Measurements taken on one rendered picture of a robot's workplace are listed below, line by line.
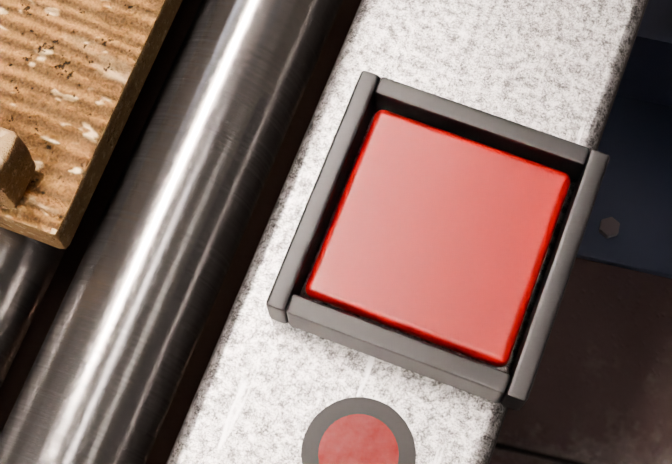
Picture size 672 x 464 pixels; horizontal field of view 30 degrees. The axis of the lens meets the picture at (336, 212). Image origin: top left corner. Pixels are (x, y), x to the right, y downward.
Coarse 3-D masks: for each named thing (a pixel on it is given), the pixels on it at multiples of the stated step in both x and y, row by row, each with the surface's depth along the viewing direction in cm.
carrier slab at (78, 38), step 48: (0, 0) 37; (48, 0) 37; (96, 0) 37; (144, 0) 37; (0, 48) 37; (48, 48) 37; (96, 48) 37; (144, 48) 37; (0, 96) 36; (48, 96) 36; (96, 96) 36; (48, 144) 36; (96, 144) 36; (48, 192) 35; (48, 240) 36
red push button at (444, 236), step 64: (384, 128) 36; (384, 192) 36; (448, 192) 36; (512, 192) 36; (320, 256) 35; (384, 256) 35; (448, 256) 35; (512, 256) 35; (384, 320) 35; (448, 320) 35; (512, 320) 35
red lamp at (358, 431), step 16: (352, 416) 35; (368, 416) 35; (336, 432) 35; (352, 432) 35; (368, 432) 35; (384, 432) 35; (320, 448) 35; (336, 448) 35; (352, 448) 35; (368, 448) 35; (384, 448) 35
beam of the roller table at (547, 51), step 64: (384, 0) 39; (448, 0) 39; (512, 0) 39; (576, 0) 39; (640, 0) 39; (384, 64) 39; (448, 64) 39; (512, 64) 38; (576, 64) 38; (320, 128) 38; (576, 128) 38; (256, 256) 37; (256, 320) 36; (256, 384) 36; (320, 384) 36; (384, 384) 35; (192, 448) 35; (256, 448) 35; (448, 448) 35
